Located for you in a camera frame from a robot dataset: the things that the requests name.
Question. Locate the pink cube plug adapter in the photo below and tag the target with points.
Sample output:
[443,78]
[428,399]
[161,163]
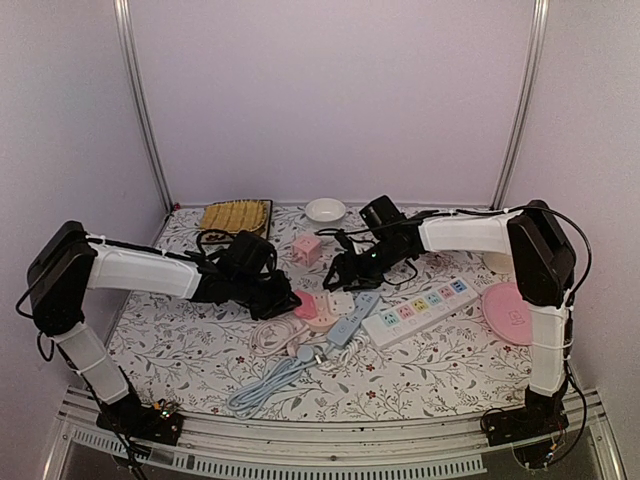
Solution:
[306,250]

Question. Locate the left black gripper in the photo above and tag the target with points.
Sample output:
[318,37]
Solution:
[283,303]

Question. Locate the cream plastic cup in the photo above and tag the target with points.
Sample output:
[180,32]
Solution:
[498,263]

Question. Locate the black and tan mat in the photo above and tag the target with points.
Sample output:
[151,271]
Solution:
[234,216]

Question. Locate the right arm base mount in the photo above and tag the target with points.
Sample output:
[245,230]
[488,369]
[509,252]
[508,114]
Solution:
[541,416]

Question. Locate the white long power strip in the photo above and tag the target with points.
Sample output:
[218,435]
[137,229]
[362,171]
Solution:
[420,312]

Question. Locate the right aluminium frame post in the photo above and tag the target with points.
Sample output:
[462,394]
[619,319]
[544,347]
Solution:
[534,55]

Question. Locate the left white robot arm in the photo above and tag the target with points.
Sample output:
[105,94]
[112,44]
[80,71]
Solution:
[73,262]

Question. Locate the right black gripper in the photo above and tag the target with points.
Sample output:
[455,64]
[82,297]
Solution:
[341,263]

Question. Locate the white plug adapter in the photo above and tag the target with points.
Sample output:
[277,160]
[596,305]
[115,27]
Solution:
[341,303]

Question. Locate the pink plastic plate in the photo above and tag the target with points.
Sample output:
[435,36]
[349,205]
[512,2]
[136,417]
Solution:
[507,314]

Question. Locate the front aluminium rail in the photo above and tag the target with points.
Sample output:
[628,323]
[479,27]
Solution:
[213,447]

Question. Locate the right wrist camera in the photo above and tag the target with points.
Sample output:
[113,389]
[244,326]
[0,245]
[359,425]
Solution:
[345,241]

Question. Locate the left aluminium frame post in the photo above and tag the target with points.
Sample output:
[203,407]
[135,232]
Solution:
[125,30]

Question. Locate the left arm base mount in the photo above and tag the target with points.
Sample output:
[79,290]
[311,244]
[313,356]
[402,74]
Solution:
[129,418]

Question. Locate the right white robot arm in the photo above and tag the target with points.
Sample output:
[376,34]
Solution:
[531,235]

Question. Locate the pink square plug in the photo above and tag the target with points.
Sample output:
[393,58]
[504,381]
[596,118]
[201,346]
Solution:
[307,308]

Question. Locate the pink round power strip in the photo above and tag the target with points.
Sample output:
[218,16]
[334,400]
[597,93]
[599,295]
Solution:
[324,320]

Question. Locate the aluminium frame post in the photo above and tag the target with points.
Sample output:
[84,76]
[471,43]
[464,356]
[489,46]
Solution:
[125,30]
[534,55]

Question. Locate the white ceramic bowl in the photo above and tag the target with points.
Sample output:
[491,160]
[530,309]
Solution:
[325,210]

